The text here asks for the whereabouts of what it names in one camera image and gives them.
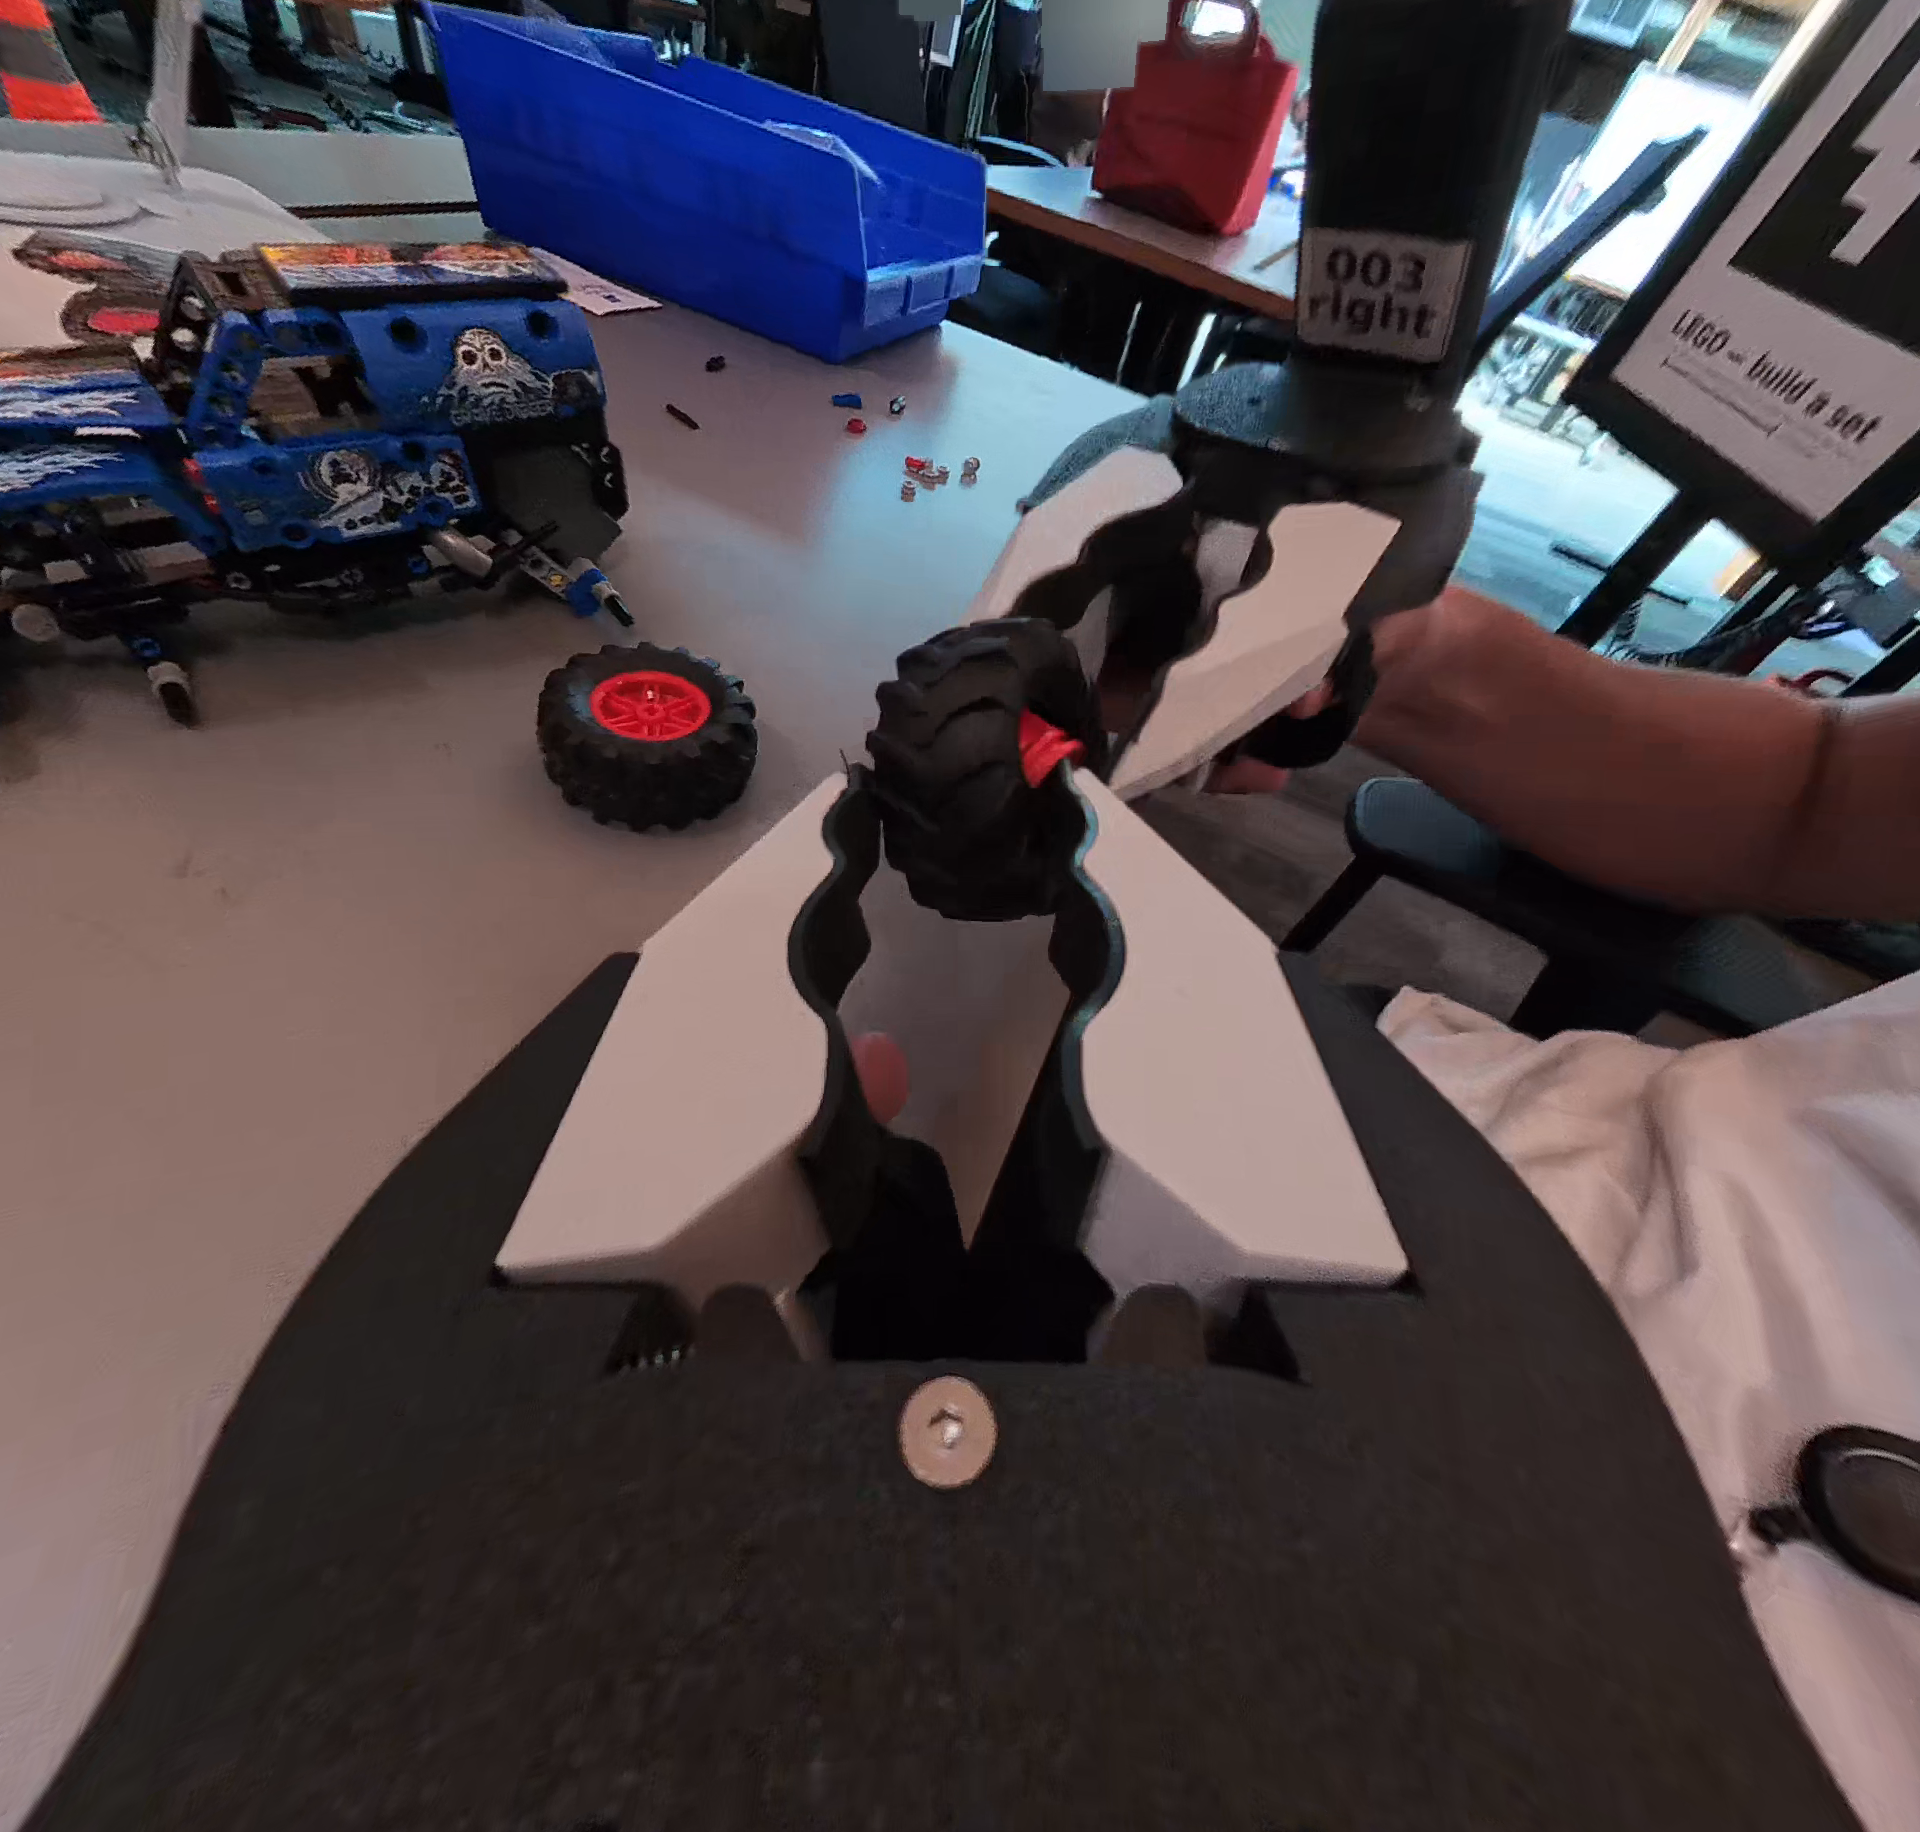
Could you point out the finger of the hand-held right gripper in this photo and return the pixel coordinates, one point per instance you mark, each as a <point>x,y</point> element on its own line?
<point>1082,527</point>
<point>1290,617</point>

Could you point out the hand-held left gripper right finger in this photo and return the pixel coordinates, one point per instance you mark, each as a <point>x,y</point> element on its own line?
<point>1230,1098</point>

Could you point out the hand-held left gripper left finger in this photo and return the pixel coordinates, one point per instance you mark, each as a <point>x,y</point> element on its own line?
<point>675,1083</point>

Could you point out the black toy wheel red rim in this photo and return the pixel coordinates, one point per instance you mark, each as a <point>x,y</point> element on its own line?
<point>962,767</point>
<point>645,704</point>

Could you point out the person's right forearm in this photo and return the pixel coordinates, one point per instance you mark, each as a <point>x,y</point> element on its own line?
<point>1680,767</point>

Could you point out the person's right hand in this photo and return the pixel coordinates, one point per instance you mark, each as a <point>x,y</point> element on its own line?
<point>1425,668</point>

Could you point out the person's left hand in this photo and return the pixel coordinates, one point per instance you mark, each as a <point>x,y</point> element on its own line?
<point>881,1074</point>

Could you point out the red tote bag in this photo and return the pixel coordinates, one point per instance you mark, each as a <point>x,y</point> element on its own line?
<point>1187,137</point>

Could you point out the scattered small toy pieces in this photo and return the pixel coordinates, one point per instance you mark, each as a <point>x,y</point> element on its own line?
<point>859,427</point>

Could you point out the dark office chair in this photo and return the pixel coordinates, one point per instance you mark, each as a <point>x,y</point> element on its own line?
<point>1440,843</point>

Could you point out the wooden background table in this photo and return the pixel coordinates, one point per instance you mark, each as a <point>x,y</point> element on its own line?
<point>1082,212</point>

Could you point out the black framed sign on stand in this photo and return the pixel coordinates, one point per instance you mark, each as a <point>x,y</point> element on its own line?
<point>1697,332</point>

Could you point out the person's white shirt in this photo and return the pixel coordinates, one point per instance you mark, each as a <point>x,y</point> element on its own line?
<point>1652,1187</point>

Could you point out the blue plastic bin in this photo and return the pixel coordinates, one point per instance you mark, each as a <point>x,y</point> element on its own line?
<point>707,182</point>

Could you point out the white paper card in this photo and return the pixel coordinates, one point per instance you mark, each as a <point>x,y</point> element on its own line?
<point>602,293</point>

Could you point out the blue toy monster truck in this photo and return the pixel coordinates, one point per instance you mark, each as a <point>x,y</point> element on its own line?
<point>375,408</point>

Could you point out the open instruction booklet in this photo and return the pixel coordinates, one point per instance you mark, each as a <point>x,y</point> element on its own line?
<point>75,288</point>

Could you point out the orange traffic cone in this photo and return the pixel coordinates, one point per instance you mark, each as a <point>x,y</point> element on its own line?
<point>37,48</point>

